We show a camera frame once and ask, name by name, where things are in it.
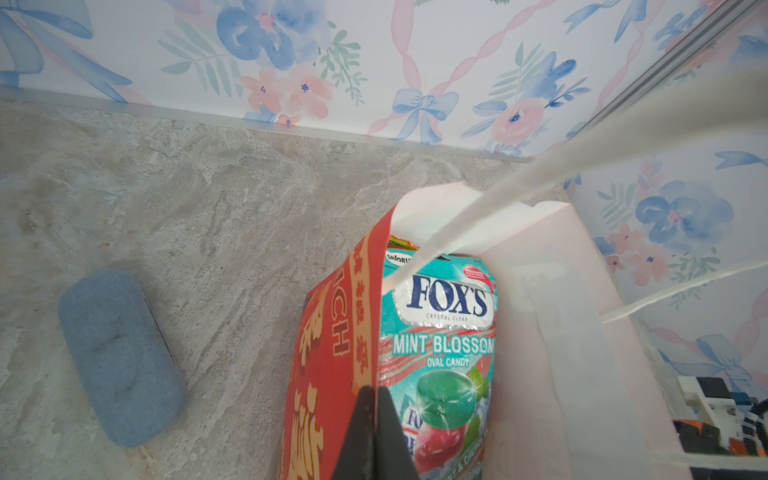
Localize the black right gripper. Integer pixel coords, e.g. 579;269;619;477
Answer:
673;420;766;456

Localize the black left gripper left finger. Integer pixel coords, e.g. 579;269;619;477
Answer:
331;386;376;480

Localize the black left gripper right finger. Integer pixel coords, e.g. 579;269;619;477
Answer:
376;387;419;480

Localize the red paper gift bag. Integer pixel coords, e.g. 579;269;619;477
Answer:
277;61;767;479

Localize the pink fruit candy packet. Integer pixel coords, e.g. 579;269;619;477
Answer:
378;255;498;479

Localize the orange snack packet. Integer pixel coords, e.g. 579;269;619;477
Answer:
387;236;419;251

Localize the light blue oblong object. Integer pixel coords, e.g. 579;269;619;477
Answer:
58;270;186;448

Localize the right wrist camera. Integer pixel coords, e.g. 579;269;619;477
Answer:
673;376;767;452

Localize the aluminium right corner post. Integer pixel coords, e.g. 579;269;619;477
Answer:
573;0;767;133

